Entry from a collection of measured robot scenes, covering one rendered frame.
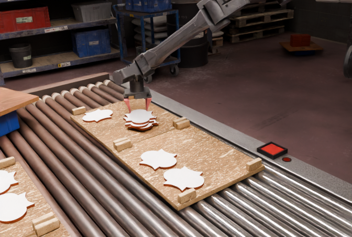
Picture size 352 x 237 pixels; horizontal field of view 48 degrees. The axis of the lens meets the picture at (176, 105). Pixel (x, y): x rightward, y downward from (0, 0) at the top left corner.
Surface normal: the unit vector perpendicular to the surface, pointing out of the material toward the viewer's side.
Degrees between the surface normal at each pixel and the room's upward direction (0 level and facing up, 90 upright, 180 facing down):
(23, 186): 0
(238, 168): 0
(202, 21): 87
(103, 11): 96
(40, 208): 0
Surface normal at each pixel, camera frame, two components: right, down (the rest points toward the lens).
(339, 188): -0.04, -0.92
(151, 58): -0.58, 0.29
